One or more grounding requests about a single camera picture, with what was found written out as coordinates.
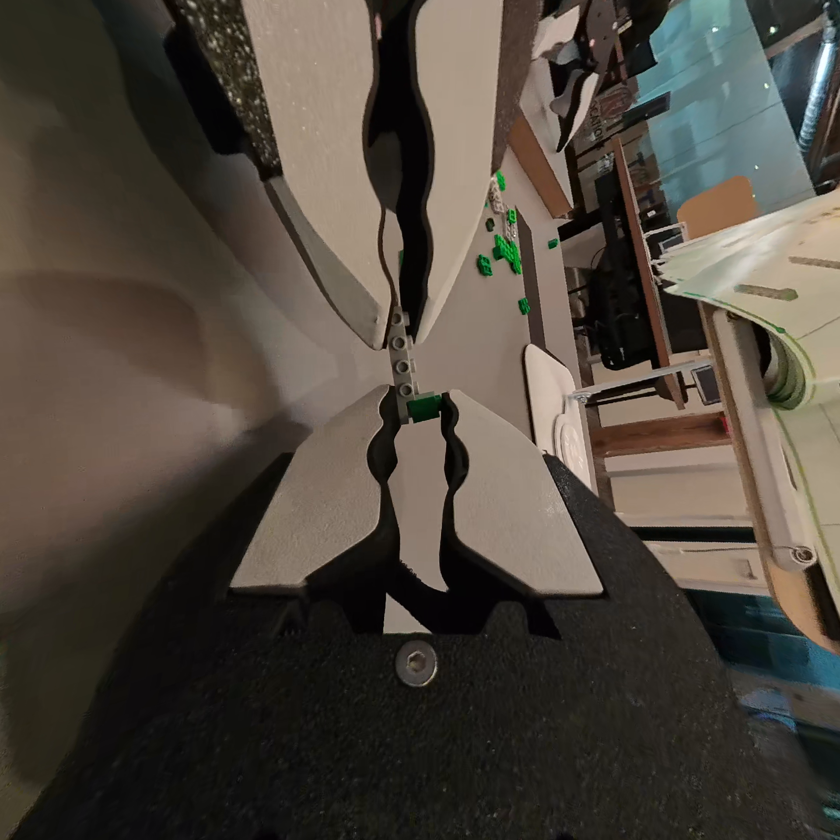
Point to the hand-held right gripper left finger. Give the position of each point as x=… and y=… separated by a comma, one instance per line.
x=315, y=512

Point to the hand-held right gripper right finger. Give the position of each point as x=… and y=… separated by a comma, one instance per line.
x=518, y=518

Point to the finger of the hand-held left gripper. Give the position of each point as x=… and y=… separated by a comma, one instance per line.
x=463, y=131
x=315, y=131

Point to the short green plate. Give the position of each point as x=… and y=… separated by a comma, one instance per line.
x=423, y=408

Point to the light grey long plate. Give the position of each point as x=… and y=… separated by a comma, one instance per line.
x=401, y=364

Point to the grey desk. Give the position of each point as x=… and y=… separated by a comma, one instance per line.
x=485, y=341

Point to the wood edged white table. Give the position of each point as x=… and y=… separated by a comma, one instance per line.
x=541, y=170

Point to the pile of loose toy bricks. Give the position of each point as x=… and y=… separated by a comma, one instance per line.
x=506, y=253

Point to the black computer equipment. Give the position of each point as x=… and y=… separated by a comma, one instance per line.
x=617, y=315

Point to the small dark screen device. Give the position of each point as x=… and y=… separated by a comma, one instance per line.
x=707, y=384

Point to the brown edged table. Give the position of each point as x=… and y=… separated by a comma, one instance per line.
x=646, y=275

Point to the tan rounded chair back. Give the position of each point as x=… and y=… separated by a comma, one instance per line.
x=718, y=207

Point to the instruction booklet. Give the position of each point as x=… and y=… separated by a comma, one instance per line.
x=754, y=275

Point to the silver flexible duct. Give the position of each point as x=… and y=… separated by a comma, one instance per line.
x=820, y=85

